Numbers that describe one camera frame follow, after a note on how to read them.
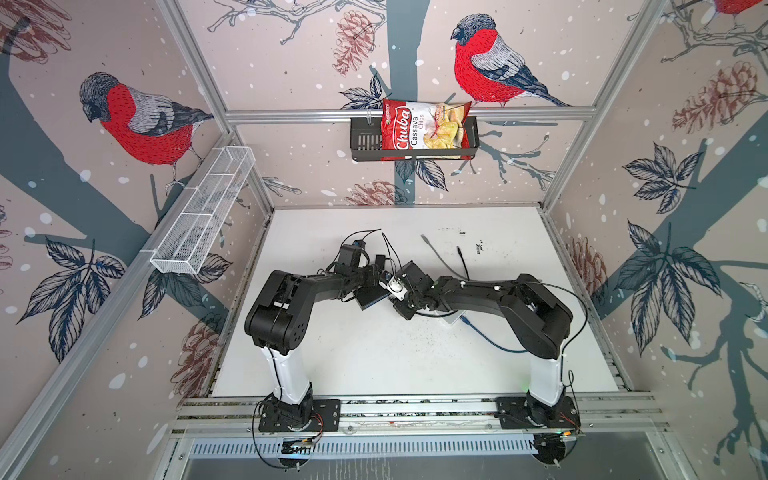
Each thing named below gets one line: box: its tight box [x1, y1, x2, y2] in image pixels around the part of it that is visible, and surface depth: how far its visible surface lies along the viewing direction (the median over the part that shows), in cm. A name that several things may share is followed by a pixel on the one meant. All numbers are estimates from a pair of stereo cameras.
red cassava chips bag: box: [380, 99, 472, 161], surface depth 90 cm
